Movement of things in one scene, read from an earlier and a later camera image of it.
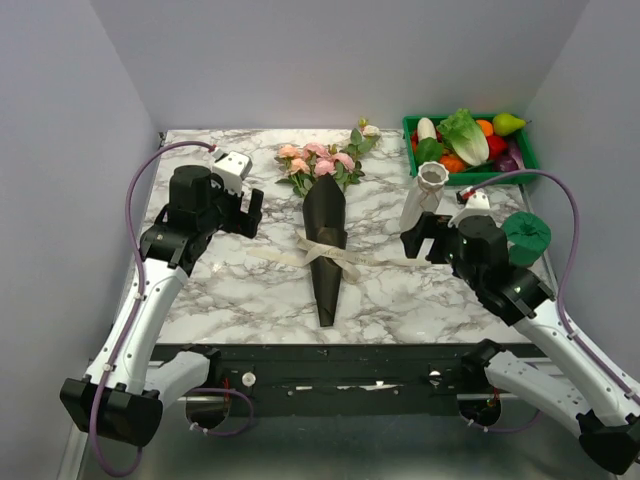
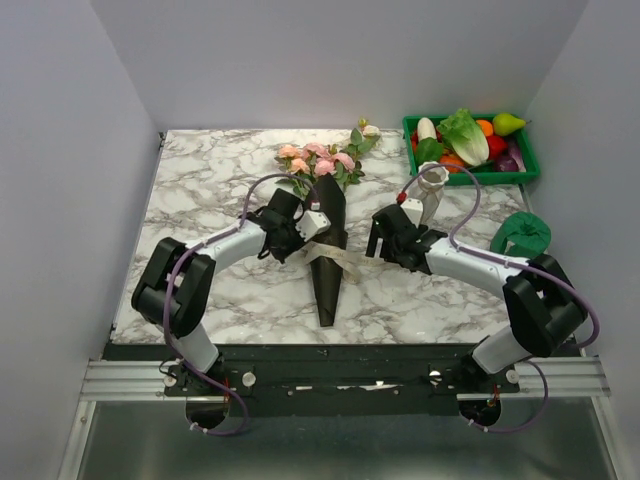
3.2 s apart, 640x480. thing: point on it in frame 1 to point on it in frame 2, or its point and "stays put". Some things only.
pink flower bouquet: x=305 y=164 stays put
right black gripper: x=413 y=238 to x=372 y=240
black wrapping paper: x=324 y=213 stays put
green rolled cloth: x=528 y=235 stays put
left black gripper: x=242 y=222 to x=282 y=255
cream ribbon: x=309 y=252 stays put
